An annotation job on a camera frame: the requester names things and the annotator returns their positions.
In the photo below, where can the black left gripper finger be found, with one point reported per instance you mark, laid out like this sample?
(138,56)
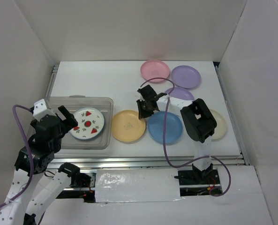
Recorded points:
(65,112)
(69,123)

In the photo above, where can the purple plate far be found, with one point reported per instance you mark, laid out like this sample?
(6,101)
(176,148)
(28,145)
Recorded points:
(186,77)

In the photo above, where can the yellow plate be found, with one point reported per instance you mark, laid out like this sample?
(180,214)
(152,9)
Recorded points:
(127,127)

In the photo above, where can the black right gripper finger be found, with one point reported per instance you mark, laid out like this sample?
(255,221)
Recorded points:
(145,109)
(158,102)

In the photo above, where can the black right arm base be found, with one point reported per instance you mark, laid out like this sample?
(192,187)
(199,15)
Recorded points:
(208,176)

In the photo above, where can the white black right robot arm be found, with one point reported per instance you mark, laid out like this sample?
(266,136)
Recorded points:
(197,119)

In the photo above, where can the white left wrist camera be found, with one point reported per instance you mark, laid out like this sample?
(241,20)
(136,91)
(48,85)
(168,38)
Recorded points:
(41,109)

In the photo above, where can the pink plate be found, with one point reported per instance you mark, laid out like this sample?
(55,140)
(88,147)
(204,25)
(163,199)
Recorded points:
(155,71)

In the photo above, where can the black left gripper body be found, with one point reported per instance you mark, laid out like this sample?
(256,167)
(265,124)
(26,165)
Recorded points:
(56,143)

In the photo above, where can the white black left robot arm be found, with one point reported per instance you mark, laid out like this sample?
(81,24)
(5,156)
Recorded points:
(20,206)

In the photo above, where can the watermelon pattern white plate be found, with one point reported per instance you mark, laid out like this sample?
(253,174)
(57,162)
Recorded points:
(90,123)

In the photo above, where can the cream plate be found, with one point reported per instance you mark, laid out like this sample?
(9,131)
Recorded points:
(221,127)

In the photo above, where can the purple plate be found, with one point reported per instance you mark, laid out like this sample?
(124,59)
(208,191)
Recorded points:
(180,93)
(186,77)

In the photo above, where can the blue plate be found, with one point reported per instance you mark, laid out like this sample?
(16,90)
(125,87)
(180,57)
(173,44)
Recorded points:
(173,127)

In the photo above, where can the clear plastic bin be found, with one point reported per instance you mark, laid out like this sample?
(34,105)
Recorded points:
(104,105)

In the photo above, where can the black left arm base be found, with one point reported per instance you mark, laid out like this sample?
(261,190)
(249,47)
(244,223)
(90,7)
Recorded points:
(83,189)

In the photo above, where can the purple plate near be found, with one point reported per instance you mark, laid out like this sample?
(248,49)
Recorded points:
(180,93)

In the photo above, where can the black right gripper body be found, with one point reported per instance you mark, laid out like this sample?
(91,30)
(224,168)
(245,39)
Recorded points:
(146,101)

